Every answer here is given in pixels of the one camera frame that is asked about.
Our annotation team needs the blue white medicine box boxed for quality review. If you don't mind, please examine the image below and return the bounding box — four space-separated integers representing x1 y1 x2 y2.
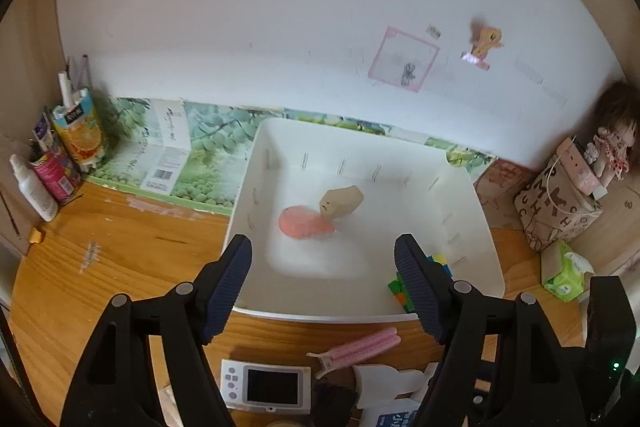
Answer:
358 399 420 427

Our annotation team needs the white plastic scoop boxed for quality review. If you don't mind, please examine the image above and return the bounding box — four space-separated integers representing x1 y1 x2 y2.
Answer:
352 362 438 410

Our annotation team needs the pink hair clip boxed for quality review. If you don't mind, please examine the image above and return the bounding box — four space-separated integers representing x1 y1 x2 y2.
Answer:
307 327 401 379

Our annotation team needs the white digital camera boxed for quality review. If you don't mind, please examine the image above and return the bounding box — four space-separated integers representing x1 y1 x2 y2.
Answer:
219 360 312 415

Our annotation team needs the black oval case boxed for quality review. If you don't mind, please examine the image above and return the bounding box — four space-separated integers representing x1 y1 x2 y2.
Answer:
310 383 358 427

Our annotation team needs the green tissue pack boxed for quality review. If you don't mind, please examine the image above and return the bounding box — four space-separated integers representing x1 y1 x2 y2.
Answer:
540 239 594 303

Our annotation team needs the letter print fabric bag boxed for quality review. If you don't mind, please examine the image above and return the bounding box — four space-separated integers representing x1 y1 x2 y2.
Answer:
513 155 603 253

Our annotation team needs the small yellow floor toy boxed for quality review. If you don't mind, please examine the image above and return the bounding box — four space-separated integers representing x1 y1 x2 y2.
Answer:
28 228 42 244

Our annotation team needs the pink case on bag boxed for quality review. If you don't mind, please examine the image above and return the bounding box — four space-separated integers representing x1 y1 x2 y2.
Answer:
556 138 608 200

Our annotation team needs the white spray bottle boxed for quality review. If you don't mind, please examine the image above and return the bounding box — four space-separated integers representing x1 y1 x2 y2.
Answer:
10 154 58 222

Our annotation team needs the red pen can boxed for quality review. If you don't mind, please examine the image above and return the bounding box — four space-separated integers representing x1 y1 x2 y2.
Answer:
29 146 82 204

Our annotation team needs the brown haired doll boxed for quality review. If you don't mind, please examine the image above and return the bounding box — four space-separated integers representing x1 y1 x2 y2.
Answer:
586 81 639 188

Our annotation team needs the white plastic storage bin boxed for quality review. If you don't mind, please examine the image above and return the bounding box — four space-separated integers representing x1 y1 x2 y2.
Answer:
228 118 506 324

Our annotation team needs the pink flat toy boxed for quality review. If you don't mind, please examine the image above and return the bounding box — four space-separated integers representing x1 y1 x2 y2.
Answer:
278 206 335 239

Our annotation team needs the green printed cardboard panel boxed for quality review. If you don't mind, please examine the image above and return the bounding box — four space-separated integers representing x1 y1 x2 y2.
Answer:
88 98 496 216

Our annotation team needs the orange juice carton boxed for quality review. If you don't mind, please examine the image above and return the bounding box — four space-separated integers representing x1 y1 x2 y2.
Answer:
52 89 107 172

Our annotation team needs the yellow pony wall sticker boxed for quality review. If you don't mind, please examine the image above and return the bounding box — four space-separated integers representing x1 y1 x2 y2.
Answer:
461 18 503 72

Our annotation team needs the pink framed wall sticker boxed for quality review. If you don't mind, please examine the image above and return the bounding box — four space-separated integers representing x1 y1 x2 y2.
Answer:
368 27 439 93

